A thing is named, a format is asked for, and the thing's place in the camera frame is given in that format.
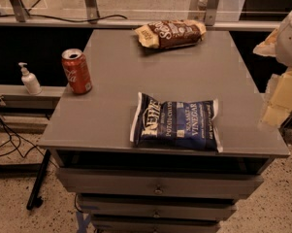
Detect red soda can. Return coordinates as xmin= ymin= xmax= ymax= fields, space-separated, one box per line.
xmin=61 ymin=49 xmax=92 ymax=94

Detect white pump bottle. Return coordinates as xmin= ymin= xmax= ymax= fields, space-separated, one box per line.
xmin=18 ymin=62 xmax=42 ymax=95

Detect grey drawer cabinet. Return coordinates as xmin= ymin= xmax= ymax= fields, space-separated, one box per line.
xmin=40 ymin=30 xmax=289 ymax=233

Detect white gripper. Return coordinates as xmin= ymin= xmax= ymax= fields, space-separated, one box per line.
xmin=253 ymin=11 xmax=292 ymax=128

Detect black cable on ledge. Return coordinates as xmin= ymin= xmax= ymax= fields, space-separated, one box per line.
xmin=0 ymin=13 xmax=128 ymax=23

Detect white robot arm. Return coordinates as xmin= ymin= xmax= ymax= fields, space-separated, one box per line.
xmin=253 ymin=11 xmax=292 ymax=128

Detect black metal floor bar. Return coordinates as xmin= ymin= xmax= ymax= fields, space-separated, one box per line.
xmin=26 ymin=150 xmax=50 ymax=211

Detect blue Kettle chip bag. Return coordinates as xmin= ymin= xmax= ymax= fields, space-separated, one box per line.
xmin=130 ymin=92 xmax=223 ymax=152

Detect black floor cables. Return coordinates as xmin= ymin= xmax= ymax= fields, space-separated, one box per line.
xmin=0 ymin=94 xmax=48 ymax=167

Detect brown chip bag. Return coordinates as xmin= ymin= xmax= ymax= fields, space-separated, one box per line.
xmin=135 ymin=19 xmax=206 ymax=50

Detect metal railing frame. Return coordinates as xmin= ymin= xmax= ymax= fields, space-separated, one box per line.
xmin=0 ymin=0 xmax=280 ymax=31

